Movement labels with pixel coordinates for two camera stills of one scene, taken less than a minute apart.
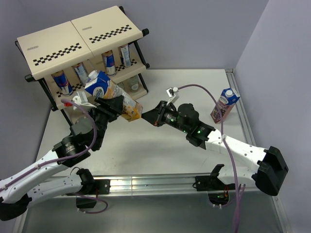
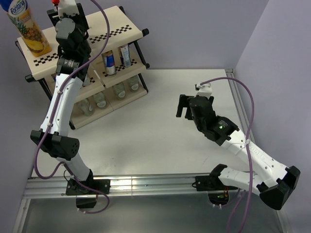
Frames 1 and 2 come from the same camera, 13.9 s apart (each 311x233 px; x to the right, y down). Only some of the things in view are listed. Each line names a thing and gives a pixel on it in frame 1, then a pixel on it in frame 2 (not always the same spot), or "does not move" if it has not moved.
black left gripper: [115, 104] → [79, 18]
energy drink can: [109, 63] does not move
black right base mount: [213, 182] does not move
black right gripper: [155, 116] → [184, 102]
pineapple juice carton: [100, 86] → [35, 41]
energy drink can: [125, 55] does not move
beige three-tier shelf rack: [61, 57] does not move
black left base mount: [101, 187] does not move
